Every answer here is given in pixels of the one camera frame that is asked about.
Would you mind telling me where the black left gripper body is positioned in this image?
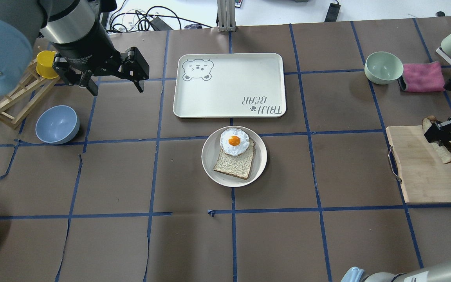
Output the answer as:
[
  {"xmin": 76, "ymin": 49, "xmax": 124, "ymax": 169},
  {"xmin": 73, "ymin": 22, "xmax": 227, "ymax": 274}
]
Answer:
[{"xmin": 52, "ymin": 23, "xmax": 132, "ymax": 85}]

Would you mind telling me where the bread slice brown crust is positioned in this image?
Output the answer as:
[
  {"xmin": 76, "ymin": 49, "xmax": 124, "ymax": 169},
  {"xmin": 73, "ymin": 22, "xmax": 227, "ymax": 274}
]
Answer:
[{"xmin": 422, "ymin": 116, "xmax": 451, "ymax": 164}]

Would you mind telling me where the beige round plate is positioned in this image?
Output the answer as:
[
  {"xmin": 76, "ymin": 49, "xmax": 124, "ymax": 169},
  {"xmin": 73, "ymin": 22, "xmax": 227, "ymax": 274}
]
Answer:
[{"xmin": 201, "ymin": 126, "xmax": 268, "ymax": 187}]

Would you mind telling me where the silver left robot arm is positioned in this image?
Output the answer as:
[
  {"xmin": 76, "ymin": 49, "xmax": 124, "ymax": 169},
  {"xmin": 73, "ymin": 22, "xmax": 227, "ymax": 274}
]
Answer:
[{"xmin": 0, "ymin": 0, "xmax": 149, "ymax": 96}]

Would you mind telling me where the bread slice on plate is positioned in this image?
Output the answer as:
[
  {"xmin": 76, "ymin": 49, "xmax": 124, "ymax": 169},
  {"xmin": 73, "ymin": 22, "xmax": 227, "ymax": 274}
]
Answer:
[{"xmin": 213, "ymin": 139, "xmax": 255, "ymax": 180}]

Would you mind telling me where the yellow cup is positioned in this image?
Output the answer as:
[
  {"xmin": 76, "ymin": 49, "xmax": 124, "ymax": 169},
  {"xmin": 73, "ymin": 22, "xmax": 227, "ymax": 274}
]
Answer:
[{"xmin": 36, "ymin": 51, "xmax": 59, "ymax": 79}]

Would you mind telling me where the wooden cutting board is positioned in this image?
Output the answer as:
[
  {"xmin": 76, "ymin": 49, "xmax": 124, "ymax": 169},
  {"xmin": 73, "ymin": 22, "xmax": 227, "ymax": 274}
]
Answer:
[{"xmin": 386, "ymin": 125, "xmax": 451, "ymax": 204}]

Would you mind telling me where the blue bowl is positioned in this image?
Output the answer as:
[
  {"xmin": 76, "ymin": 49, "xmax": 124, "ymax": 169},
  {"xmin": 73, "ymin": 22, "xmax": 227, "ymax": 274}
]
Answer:
[{"xmin": 35, "ymin": 105, "xmax": 80, "ymax": 145}]

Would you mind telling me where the pink cloth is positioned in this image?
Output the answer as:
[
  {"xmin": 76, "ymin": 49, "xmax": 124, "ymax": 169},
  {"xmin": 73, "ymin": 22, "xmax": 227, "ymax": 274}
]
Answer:
[{"xmin": 397, "ymin": 61, "xmax": 445, "ymax": 93}]

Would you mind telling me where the wooden cup rack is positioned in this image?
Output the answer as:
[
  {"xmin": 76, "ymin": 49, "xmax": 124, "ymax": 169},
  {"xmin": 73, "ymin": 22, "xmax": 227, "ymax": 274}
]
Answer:
[{"xmin": 0, "ymin": 59, "xmax": 60, "ymax": 129}]

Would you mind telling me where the light green bowl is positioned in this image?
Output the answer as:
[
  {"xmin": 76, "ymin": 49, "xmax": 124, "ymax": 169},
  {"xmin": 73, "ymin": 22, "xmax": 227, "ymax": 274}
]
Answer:
[{"xmin": 364, "ymin": 51, "xmax": 403, "ymax": 85}]

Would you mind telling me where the cream bear tray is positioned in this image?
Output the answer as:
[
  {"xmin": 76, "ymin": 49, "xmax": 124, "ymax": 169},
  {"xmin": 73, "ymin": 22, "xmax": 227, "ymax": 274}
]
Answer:
[{"xmin": 173, "ymin": 53, "xmax": 287, "ymax": 118}]

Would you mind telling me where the fried egg toy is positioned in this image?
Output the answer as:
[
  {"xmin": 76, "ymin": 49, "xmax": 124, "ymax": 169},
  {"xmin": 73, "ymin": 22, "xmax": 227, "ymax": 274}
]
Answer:
[{"xmin": 220, "ymin": 127, "xmax": 250, "ymax": 156}]

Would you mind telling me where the small black adapter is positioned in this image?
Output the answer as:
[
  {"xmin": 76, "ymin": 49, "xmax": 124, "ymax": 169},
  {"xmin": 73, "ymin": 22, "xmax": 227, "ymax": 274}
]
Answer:
[{"xmin": 324, "ymin": 1, "xmax": 341, "ymax": 22}]

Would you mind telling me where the aluminium frame post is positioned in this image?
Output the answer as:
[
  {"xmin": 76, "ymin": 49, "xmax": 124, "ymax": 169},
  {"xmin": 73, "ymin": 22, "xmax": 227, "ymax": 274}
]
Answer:
[{"xmin": 217, "ymin": 0, "xmax": 237, "ymax": 32}]

